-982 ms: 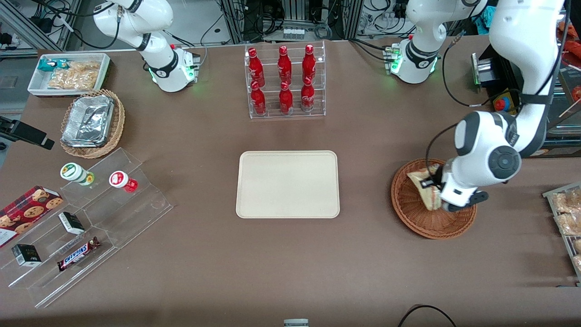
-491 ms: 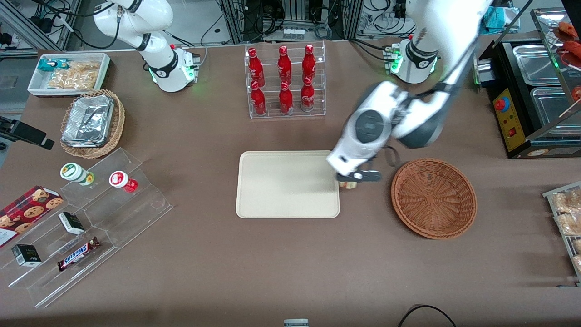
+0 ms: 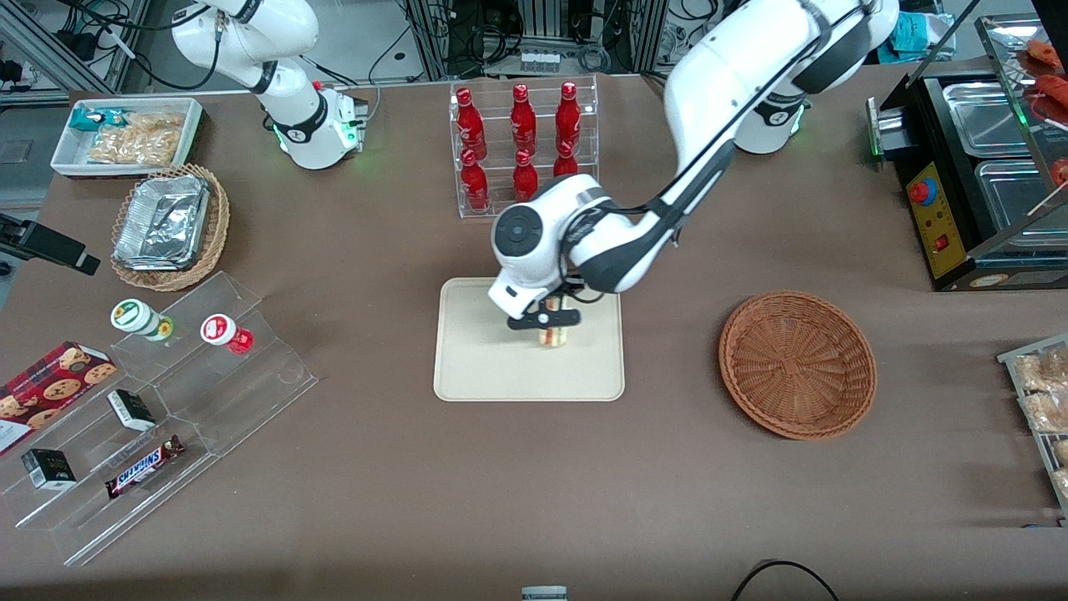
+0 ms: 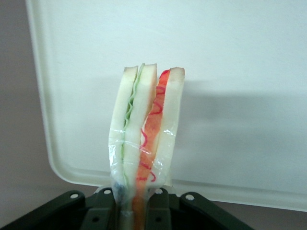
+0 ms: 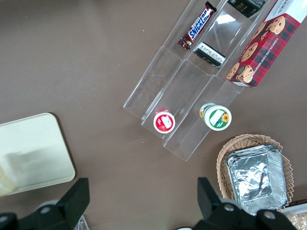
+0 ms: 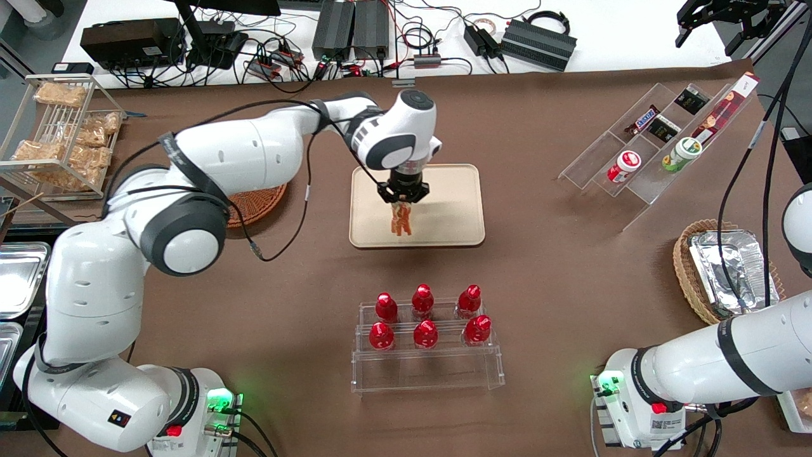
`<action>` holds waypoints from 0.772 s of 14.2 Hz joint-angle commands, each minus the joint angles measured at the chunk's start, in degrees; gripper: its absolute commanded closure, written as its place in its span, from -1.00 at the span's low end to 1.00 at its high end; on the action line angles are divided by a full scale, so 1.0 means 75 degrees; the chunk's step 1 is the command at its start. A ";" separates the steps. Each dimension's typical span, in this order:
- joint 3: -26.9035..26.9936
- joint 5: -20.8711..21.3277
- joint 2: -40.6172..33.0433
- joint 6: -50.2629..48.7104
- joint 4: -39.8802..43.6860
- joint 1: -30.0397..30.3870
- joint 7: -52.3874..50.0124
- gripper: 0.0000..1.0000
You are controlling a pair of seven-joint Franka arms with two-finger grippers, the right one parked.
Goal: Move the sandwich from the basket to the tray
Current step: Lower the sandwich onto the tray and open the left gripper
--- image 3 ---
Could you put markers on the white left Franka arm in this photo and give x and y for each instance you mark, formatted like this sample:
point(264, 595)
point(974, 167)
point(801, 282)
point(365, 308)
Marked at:
point(726, 75)

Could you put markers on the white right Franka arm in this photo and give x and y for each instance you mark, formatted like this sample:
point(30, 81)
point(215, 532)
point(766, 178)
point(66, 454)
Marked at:
point(284, 33)

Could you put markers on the cream rectangular plastic tray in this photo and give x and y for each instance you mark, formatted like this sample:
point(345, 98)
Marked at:
point(476, 359)

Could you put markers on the aluminium foil tray stack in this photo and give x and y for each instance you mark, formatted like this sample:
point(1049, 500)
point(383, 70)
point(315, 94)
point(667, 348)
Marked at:
point(163, 221)

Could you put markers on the light wicker basket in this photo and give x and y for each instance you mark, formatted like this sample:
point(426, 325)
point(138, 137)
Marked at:
point(219, 225)

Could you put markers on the brown round wicker basket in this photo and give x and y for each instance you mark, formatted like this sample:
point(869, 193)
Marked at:
point(797, 367)

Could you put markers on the clear acrylic bottle rack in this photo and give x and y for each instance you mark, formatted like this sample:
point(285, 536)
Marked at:
point(501, 209)

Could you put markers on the white rectangular snack bin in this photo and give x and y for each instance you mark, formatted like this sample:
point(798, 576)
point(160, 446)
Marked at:
point(62, 154)

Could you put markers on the green lid sunflower cup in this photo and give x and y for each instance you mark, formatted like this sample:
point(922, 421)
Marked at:
point(133, 315)

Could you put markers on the red soda bottle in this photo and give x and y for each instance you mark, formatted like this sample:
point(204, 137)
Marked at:
point(525, 179)
point(474, 184)
point(470, 121)
point(565, 164)
point(568, 113)
point(523, 117)

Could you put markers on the teal snack packet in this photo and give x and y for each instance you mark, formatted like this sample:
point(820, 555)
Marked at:
point(88, 118)

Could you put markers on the red tartan cookie box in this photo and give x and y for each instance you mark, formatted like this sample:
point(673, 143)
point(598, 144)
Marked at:
point(50, 384)

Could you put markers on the clear bag of chips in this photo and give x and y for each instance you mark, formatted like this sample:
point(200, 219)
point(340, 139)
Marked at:
point(138, 138)

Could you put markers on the black box with white label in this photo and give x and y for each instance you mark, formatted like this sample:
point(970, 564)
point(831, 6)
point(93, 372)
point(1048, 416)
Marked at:
point(132, 411)

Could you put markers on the red lid yogurt cup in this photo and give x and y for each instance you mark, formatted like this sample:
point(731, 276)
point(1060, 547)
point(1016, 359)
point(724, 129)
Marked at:
point(220, 330)

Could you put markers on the black box with gold print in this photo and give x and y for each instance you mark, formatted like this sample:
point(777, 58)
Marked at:
point(48, 469)

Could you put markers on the clear acrylic stepped display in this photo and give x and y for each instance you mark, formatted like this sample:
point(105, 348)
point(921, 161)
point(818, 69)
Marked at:
point(234, 392)

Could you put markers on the Snickers chocolate bar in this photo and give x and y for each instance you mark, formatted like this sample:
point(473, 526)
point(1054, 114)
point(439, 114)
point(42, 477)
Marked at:
point(143, 467)

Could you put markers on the white power strip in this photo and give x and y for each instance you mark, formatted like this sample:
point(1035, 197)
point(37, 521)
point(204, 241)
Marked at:
point(542, 60)

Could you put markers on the grey white device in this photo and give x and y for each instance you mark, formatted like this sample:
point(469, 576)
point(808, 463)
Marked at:
point(544, 593)

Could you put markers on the red emergency stop knob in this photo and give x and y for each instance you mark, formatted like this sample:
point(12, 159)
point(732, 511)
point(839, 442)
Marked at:
point(922, 192)

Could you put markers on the black food warmer appliance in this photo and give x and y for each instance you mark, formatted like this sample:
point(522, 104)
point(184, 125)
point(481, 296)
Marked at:
point(934, 225)

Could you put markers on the teal cloth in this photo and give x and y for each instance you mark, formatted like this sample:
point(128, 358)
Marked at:
point(918, 35)

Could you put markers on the steel warmer pan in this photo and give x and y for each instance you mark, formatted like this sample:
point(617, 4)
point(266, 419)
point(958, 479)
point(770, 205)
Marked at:
point(989, 113)
point(1014, 200)

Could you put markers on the wrapped pastry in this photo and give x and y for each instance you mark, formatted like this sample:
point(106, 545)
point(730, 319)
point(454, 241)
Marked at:
point(1043, 369)
point(1047, 411)

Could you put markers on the red sausage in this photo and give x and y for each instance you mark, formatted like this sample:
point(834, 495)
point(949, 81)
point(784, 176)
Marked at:
point(1053, 88)
point(1043, 54)

